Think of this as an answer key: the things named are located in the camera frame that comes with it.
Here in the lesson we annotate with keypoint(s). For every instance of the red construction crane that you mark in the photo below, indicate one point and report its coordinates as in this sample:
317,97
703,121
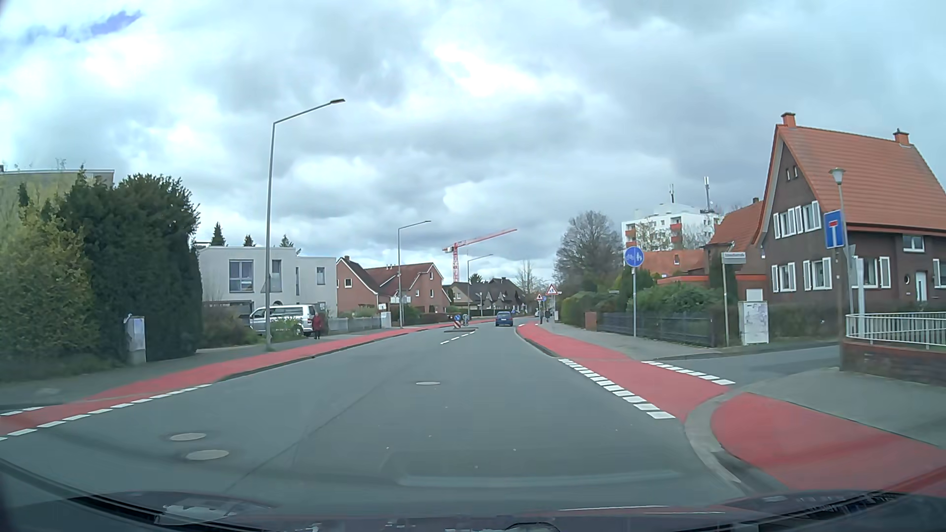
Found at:
465,247

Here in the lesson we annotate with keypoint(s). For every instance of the row of brick houses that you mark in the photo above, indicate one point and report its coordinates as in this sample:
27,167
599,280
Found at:
491,294

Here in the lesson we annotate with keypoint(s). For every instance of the traffic island with bollard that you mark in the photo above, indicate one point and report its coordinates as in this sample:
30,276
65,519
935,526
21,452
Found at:
460,323

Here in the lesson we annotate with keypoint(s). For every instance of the blue car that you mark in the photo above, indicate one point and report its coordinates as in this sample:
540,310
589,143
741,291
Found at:
504,318

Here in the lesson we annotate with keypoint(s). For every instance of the red brick house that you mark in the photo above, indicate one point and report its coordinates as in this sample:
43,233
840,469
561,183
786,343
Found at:
410,284

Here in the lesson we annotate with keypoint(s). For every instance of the triangular warning road sign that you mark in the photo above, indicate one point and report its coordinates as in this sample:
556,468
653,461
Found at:
551,292

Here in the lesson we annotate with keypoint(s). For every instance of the bare tree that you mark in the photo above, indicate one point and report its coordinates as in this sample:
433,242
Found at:
587,251

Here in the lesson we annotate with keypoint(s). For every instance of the grey asphalt road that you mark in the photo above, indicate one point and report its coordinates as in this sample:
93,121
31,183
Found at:
458,414

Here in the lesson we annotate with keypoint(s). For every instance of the round blue road sign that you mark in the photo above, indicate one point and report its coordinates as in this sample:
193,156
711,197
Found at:
633,258

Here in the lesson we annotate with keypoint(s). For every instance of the person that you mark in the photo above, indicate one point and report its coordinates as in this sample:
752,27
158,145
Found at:
317,324

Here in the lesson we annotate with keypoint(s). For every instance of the dark metal fence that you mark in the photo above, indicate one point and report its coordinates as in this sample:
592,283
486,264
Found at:
654,326

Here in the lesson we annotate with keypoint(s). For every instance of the road markings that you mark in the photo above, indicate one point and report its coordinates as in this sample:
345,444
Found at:
619,393

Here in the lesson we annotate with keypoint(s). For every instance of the silver van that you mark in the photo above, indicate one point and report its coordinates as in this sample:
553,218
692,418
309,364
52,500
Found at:
284,316

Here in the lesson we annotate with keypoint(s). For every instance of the green hedge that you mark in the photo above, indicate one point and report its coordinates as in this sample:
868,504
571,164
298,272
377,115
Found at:
665,299

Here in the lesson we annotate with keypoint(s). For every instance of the white tall building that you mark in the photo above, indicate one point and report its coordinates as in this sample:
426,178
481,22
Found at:
669,225

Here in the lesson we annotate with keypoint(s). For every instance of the white flat-roofed building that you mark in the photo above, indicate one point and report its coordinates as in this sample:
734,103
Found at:
251,277

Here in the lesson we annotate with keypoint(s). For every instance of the car's own bonnet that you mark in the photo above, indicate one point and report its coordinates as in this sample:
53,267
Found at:
473,517

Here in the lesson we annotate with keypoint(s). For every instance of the white information board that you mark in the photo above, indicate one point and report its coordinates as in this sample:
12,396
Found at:
754,322

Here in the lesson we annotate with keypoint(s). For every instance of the red cycle path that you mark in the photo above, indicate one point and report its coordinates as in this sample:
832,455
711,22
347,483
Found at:
192,375
798,443

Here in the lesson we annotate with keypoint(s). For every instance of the grey street cabinet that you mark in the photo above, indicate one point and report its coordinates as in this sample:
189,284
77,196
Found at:
135,338

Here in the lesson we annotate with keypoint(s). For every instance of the blue rectangular road sign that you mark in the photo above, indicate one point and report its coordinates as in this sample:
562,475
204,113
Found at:
835,229

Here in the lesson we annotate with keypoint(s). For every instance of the dark green trees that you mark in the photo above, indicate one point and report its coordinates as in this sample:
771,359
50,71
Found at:
96,273

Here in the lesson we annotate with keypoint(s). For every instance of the grey pavement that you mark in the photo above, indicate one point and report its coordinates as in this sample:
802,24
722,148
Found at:
850,399
111,375

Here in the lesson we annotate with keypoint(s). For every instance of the brown brick house orange roof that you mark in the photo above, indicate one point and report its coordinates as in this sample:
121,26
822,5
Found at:
865,222

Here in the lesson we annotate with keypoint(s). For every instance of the white railing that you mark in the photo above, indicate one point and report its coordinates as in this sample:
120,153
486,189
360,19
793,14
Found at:
898,329

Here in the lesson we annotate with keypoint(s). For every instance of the beige building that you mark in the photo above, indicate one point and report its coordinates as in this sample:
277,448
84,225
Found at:
44,181

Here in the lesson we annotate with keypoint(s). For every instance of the tall grey lamp post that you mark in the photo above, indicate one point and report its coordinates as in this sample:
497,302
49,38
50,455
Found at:
269,222

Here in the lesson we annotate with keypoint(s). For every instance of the short lamp post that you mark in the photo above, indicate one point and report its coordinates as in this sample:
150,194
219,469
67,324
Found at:
841,222

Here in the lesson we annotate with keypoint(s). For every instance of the low brick wall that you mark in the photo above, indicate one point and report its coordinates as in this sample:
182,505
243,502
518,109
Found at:
890,360

